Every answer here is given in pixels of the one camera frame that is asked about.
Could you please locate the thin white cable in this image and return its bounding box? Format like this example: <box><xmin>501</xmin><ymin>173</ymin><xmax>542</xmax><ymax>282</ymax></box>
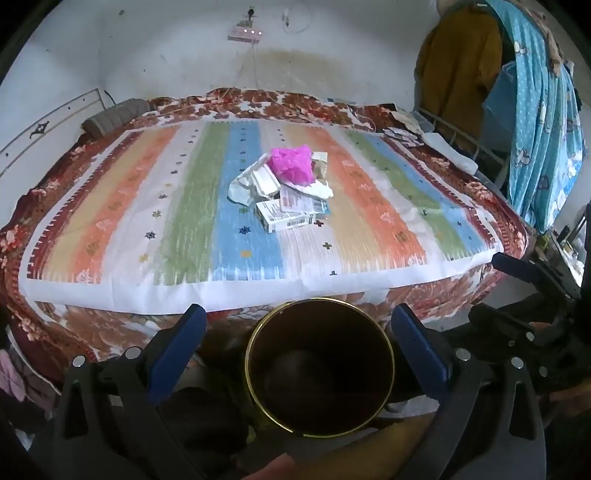
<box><xmin>233</xmin><ymin>41</ymin><xmax>278</xmax><ymax>104</ymax></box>

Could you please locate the mustard hanging garment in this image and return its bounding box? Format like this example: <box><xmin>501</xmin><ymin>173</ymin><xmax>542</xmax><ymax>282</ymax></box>
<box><xmin>416</xmin><ymin>9</ymin><xmax>505</xmax><ymax>139</ymax></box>

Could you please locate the pink cloth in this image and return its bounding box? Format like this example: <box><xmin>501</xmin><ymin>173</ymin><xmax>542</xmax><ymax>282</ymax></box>
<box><xmin>0</xmin><ymin>348</ymin><xmax>29</xmax><ymax>403</ymax></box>

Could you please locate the white tissue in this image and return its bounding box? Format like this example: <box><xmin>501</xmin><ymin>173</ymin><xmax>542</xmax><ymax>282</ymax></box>
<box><xmin>302</xmin><ymin>179</ymin><xmax>334</xmax><ymax>200</ymax></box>

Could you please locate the white cable loop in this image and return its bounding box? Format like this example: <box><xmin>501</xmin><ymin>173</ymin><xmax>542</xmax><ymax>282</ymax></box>
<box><xmin>281</xmin><ymin>7</ymin><xmax>315</xmax><ymax>34</ymax></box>

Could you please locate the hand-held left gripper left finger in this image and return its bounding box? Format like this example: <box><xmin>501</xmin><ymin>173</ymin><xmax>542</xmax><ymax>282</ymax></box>
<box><xmin>28</xmin><ymin>303</ymin><xmax>208</xmax><ymax>480</ymax></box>

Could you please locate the striped colourful bed cover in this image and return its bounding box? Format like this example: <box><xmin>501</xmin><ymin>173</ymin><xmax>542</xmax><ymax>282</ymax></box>
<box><xmin>0</xmin><ymin>88</ymin><xmax>534</xmax><ymax>384</ymax></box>

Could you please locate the pink plastic bag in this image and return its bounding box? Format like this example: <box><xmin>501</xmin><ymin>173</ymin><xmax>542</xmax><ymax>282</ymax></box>
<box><xmin>270</xmin><ymin>144</ymin><xmax>315</xmax><ymax>186</ymax></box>

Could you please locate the white plastic wrapper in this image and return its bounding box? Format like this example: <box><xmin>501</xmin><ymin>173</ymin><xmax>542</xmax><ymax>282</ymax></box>
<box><xmin>228</xmin><ymin>159</ymin><xmax>260</xmax><ymax>204</ymax></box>

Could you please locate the white bed headboard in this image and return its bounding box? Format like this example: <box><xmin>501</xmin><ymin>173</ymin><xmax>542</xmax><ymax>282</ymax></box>
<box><xmin>0</xmin><ymin>88</ymin><xmax>110</xmax><ymax>182</ymax></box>

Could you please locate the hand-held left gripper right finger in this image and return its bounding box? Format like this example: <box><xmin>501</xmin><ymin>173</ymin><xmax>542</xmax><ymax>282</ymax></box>
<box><xmin>392</xmin><ymin>303</ymin><xmax>555</xmax><ymax>480</ymax></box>

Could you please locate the dark gold-rimmed waste bin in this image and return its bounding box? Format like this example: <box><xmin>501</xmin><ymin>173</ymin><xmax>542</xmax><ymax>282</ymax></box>
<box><xmin>245</xmin><ymin>298</ymin><xmax>396</xmax><ymax>437</ymax></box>

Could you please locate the striped colourful bed mat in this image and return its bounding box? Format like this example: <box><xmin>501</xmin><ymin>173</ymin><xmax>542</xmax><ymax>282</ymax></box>
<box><xmin>18</xmin><ymin>117</ymin><xmax>504</xmax><ymax>310</ymax></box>

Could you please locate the white folded cloth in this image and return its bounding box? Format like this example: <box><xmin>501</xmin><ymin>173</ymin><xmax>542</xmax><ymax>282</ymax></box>
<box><xmin>422</xmin><ymin>131</ymin><xmax>479</xmax><ymax>175</ymax></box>

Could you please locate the pile of small packets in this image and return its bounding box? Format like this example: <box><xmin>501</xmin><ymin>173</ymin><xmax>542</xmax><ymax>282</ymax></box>
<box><xmin>383</xmin><ymin>124</ymin><xmax>423</xmax><ymax>147</ymax></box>

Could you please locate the blue printed hanging cloth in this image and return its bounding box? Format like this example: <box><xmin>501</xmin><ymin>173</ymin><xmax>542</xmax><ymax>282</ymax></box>
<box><xmin>482</xmin><ymin>0</ymin><xmax>588</xmax><ymax>234</ymax></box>

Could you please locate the cream cloth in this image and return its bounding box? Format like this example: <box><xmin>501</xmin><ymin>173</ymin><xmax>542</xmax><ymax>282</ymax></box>
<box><xmin>392</xmin><ymin>111</ymin><xmax>422</xmax><ymax>133</ymax></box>

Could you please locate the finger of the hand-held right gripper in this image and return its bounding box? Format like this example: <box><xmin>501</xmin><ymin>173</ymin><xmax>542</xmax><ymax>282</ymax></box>
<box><xmin>491</xmin><ymin>251</ymin><xmax>580</xmax><ymax>298</ymax></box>
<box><xmin>468</xmin><ymin>300</ymin><xmax>561</xmax><ymax>349</ymax></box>

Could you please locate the clear plastic packet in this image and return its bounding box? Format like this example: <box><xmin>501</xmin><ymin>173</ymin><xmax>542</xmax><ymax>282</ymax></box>
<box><xmin>279</xmin><ymin>185</ymin><xmax>331</xmax><ymax>216</ymax></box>

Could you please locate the metal bed rail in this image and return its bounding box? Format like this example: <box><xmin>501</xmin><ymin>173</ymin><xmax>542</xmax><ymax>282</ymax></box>
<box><xmin>416</xmin><ymin>106</ymin><xmax>511</xmax><ymax>188</ymax></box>

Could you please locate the grey folded cloth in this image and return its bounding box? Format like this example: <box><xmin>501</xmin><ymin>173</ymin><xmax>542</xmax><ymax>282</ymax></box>
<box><xmin>83</xmin><ymin>98</ymin><xmax>151</xmax><ymax>137</ymax></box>

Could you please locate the white printed carton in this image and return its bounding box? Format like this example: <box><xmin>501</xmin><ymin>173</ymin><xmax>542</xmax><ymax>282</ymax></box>
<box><xmin>256</xmin><ymin>198</ymin><xmax>317</xmax><ymax>234</ymax></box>

